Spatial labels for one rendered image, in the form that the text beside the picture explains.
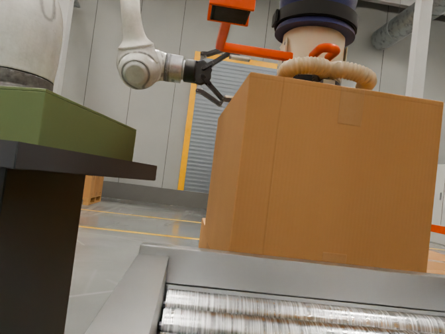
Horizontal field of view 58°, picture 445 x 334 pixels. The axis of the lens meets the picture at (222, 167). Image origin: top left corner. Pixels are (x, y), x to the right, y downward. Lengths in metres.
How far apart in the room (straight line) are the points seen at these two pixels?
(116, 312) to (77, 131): 0.49
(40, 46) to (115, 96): 9.70
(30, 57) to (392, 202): 0.78
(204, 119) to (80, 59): 3.46
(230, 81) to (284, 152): 9.81
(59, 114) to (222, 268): 0.40
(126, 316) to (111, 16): 10.91
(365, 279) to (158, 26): 10.49
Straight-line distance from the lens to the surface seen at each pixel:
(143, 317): 0.40
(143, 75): 1.13
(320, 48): 1.03
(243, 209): 0.76
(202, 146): 10.22
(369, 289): 0.76
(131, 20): 1.19
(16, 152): 0.63
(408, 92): 4.46
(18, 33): 0.94
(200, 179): 10.20
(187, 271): 0.69
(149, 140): 10.37
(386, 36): 11.33
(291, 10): 1.13
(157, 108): 10.47
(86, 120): 0.86
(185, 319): 0.56
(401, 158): 0.86
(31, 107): 0.77
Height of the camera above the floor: 0.73
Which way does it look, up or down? 2 degrees up
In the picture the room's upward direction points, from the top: 7 degrees clockwise
